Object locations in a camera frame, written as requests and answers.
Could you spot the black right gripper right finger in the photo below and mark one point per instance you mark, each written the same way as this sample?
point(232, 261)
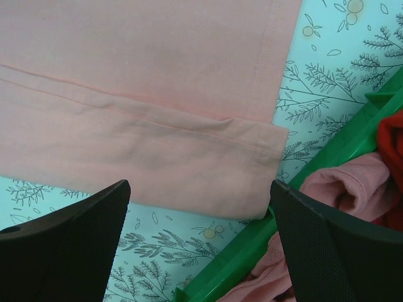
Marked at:
point(333, 256)

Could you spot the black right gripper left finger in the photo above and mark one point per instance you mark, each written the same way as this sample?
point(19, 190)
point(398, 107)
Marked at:
point(66, 255)

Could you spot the salmon pink t shirt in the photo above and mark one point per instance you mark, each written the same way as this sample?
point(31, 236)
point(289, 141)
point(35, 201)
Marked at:
point(177, 97)

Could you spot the dusty pink t shirt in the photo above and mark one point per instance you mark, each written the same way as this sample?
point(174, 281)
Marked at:
point(356, 187)

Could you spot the green plastic basket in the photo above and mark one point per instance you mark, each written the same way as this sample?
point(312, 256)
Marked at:
point(356, 138)

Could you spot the red t shirt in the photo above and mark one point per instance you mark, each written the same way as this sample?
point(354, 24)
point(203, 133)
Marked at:
point(389, 143)

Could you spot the floral patterned table mat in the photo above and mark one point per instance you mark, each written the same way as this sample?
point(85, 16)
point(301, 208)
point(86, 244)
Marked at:
point(340, 50)

